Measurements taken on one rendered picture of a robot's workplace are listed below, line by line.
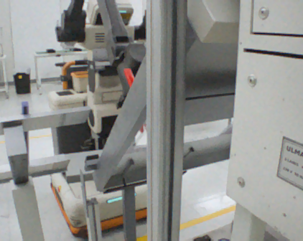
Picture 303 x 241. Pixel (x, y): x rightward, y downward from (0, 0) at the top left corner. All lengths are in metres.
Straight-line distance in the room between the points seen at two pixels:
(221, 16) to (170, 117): 0.15
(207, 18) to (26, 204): 0.65
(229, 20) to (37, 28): 7.18
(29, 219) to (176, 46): 0.64
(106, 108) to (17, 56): 6.04
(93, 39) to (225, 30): 1.17
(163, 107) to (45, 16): 7.19
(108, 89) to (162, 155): 1.20
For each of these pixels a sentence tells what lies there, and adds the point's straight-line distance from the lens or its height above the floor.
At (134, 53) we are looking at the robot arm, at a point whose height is 1.13.
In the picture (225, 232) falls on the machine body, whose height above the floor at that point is 0.62.
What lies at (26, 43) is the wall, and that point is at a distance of 7.47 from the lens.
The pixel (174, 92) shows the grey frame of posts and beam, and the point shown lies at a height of 1.11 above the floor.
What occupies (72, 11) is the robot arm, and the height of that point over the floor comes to 1.27.
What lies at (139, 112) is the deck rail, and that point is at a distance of 0.53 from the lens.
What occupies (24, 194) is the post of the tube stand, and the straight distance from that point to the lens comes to 0.81.
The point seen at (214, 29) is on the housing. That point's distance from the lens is 0.38.
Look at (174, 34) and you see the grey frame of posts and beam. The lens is 0.38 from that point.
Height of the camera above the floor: 1.18
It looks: 17 degrees down
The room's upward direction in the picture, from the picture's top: straight up
